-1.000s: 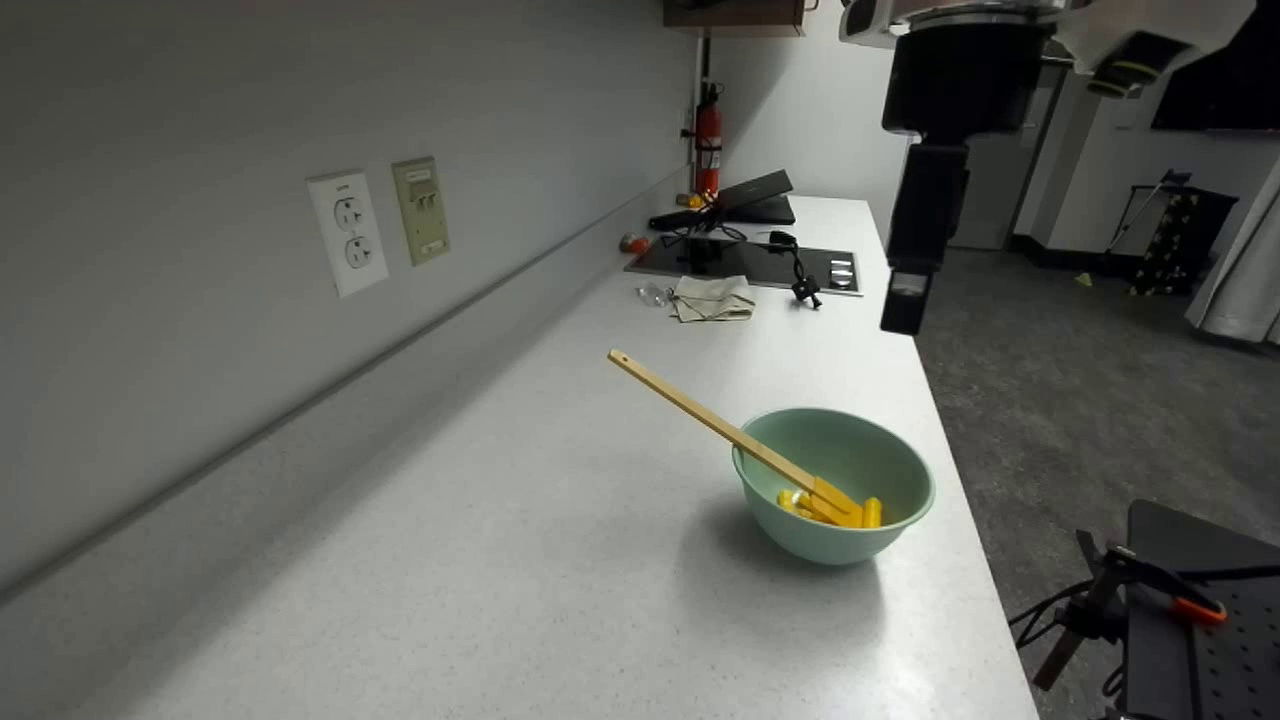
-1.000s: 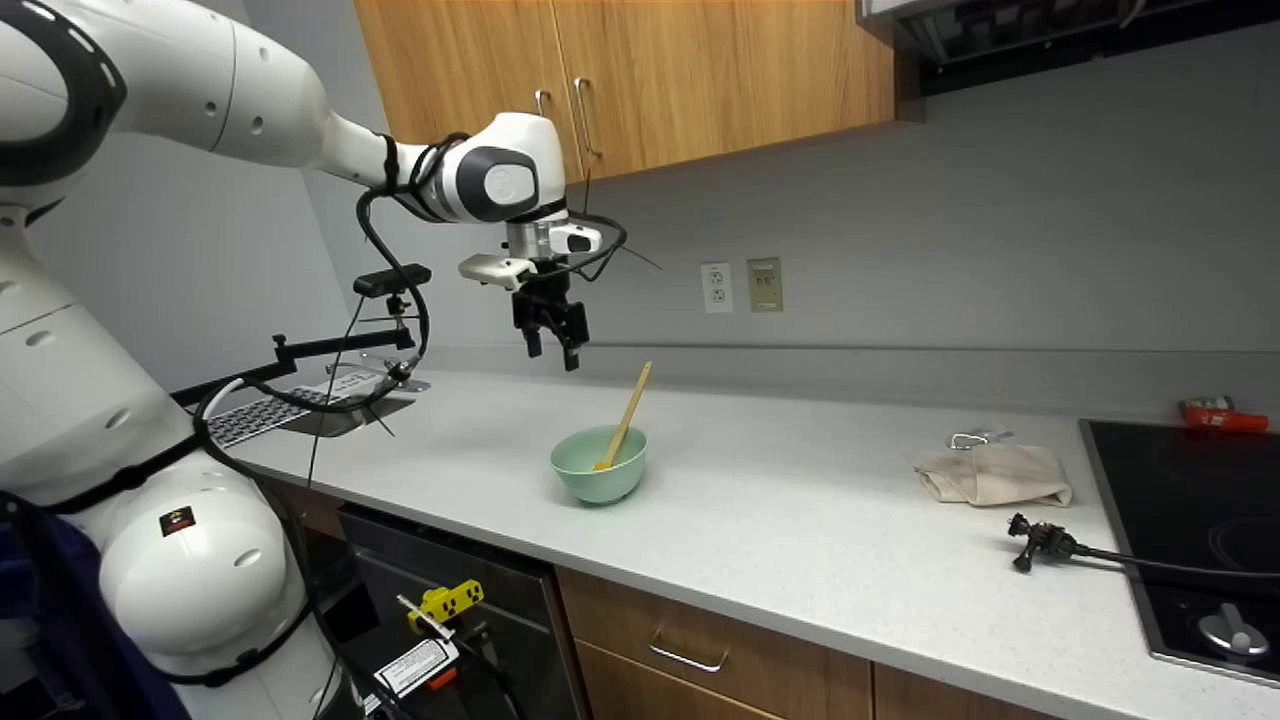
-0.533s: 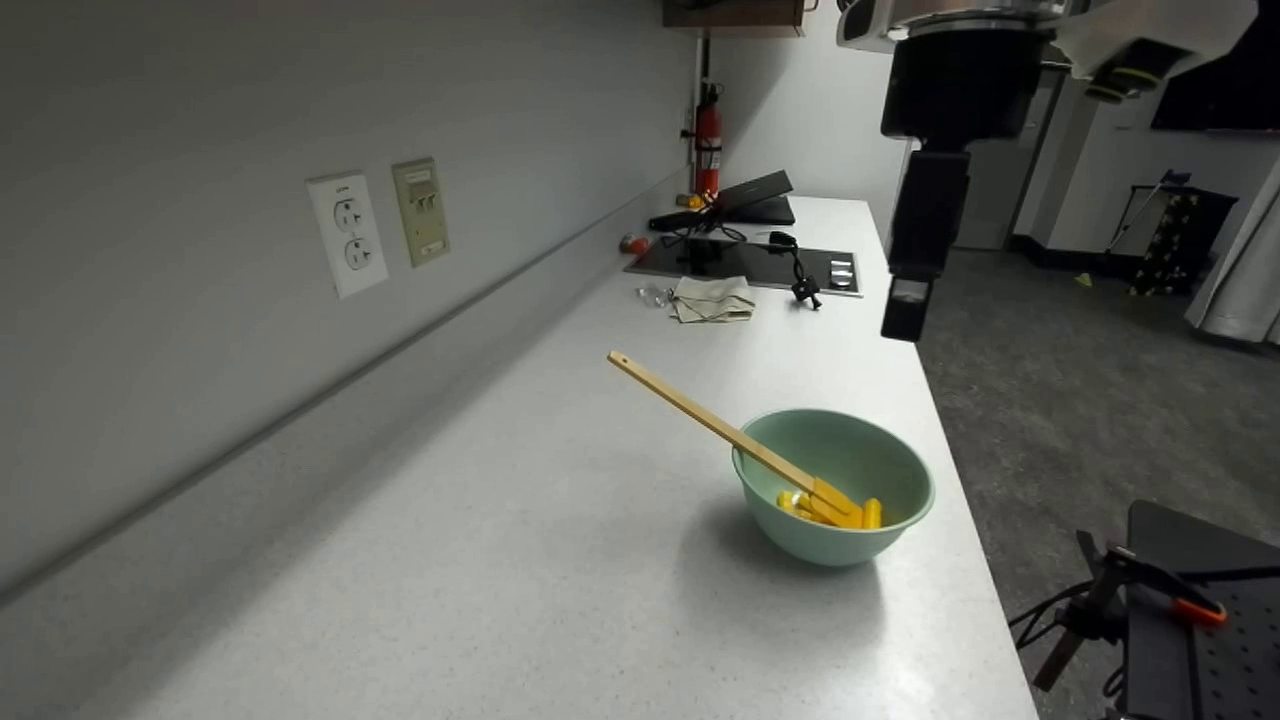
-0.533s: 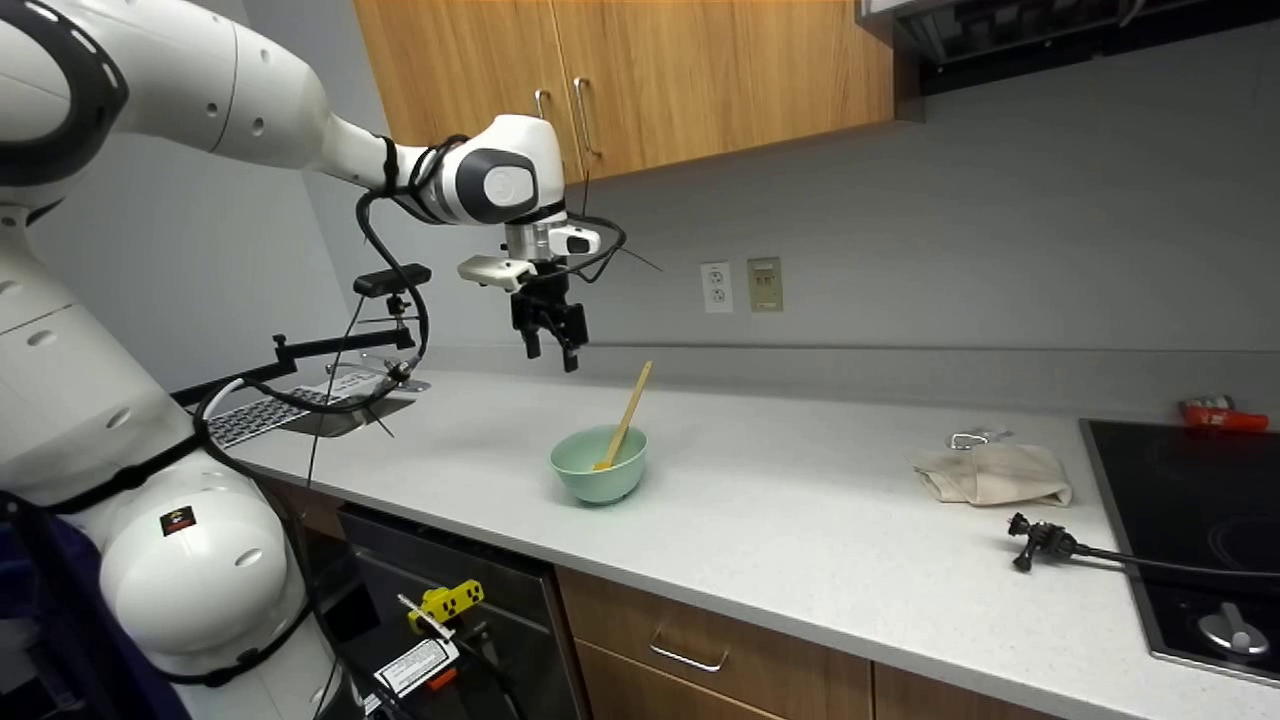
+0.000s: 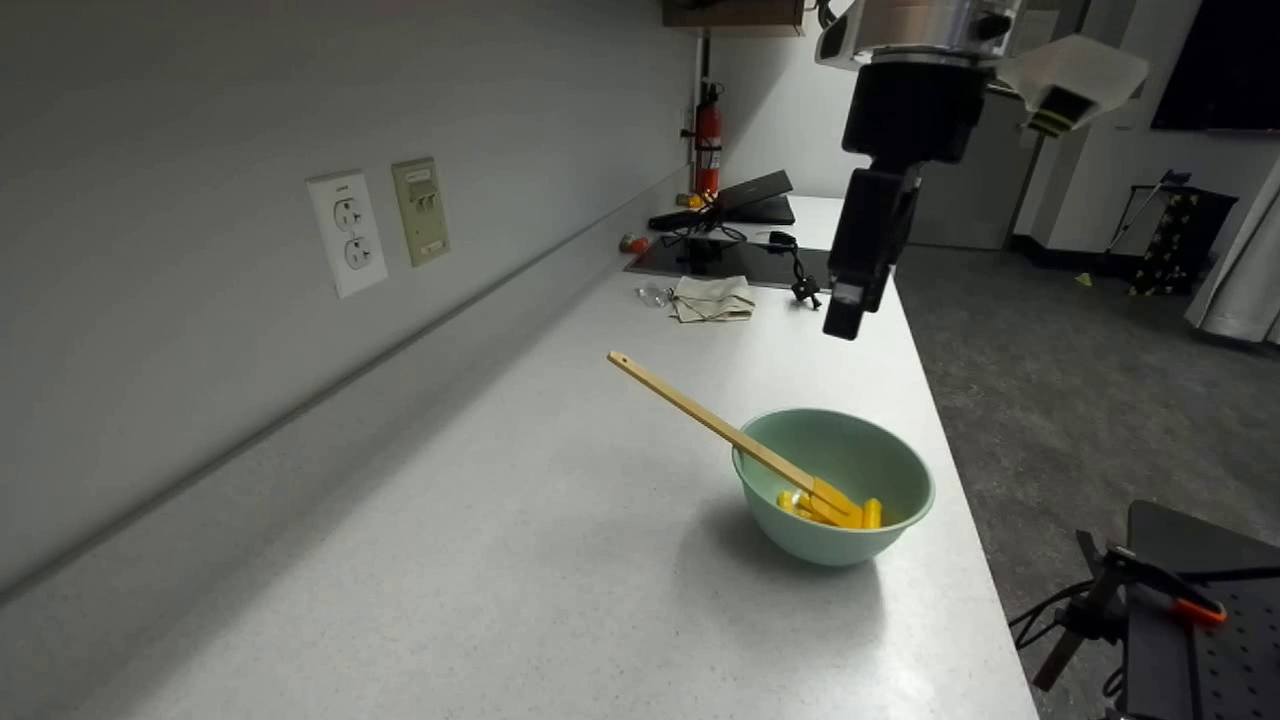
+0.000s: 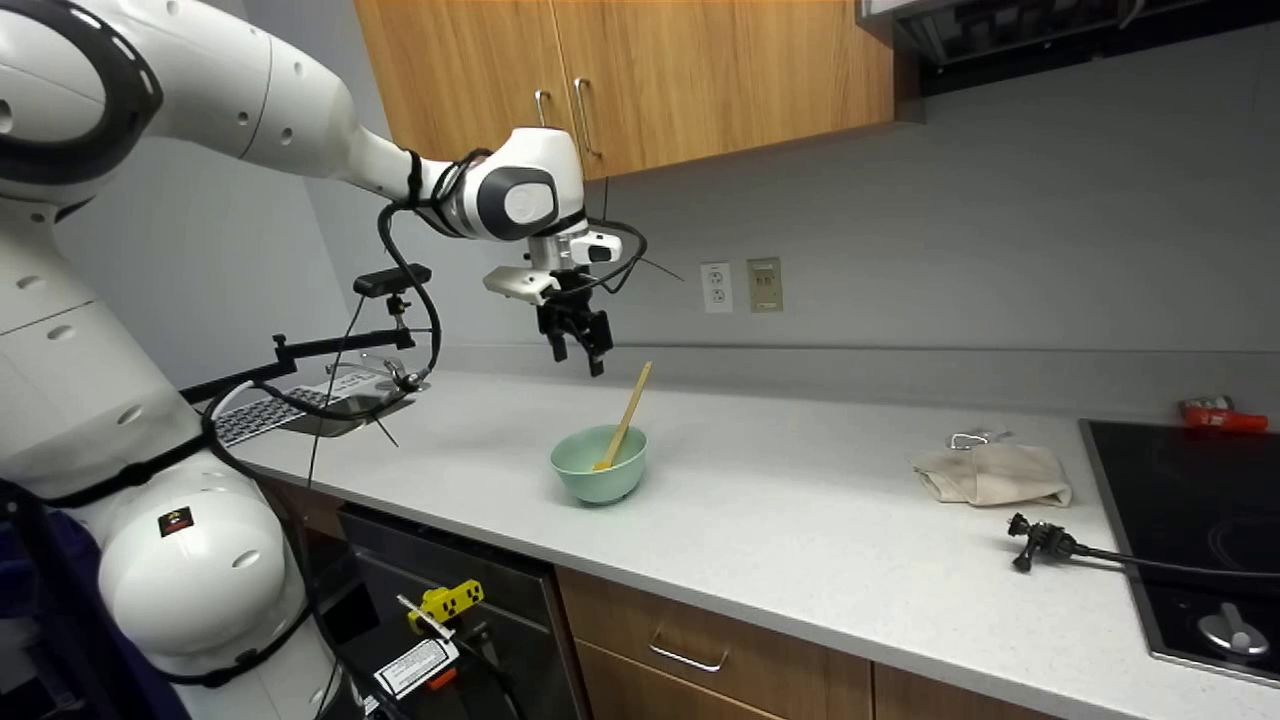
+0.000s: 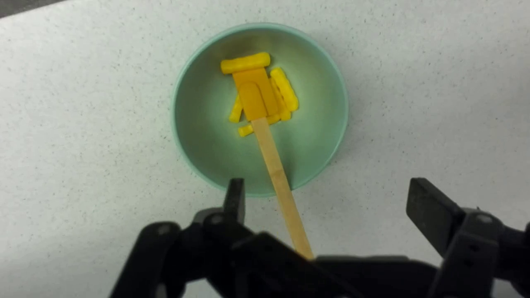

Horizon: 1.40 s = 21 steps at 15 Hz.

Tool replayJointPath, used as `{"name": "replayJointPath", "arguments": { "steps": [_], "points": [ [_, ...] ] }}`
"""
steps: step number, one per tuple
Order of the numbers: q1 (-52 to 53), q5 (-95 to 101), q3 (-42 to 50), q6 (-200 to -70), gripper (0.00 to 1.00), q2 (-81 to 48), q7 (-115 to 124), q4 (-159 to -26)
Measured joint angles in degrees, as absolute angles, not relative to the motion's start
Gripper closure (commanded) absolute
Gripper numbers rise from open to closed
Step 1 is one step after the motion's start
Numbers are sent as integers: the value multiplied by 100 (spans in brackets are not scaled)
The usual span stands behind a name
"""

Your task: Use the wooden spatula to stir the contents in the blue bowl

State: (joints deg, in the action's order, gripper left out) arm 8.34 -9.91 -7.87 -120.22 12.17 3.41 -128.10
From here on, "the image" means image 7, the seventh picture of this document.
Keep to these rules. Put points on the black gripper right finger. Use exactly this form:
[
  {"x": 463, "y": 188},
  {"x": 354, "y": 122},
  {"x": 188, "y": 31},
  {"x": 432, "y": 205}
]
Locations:
[{"x": 435, "y": 213}]

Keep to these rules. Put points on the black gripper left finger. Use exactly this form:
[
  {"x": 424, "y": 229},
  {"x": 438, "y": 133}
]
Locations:
[{"x": 233, "y": 201}]

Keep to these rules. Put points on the wooden spatula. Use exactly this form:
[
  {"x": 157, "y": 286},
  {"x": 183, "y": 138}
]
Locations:
[{"x": 281, "y": 176}]

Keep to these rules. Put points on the light blue-green bowl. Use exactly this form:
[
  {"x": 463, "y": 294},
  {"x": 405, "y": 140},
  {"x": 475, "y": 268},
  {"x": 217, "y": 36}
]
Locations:
[{"x": 203, "y": 110}]

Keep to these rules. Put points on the tiny yellow food piece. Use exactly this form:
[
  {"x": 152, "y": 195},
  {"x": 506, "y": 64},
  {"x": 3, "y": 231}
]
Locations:
[{"x": 245, "y": 130}]

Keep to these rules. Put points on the short yellow food stick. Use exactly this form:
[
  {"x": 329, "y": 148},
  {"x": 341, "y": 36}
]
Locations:
[{"x": 235, "y": 110}]

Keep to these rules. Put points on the wide ridged yellow food piece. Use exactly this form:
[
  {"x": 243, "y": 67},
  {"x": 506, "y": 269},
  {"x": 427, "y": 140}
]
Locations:
[{"x": 284, "y": 89}]

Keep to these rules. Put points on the long yellow food stick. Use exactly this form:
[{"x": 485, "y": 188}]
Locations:
[{"x": 245, "y": 62}]

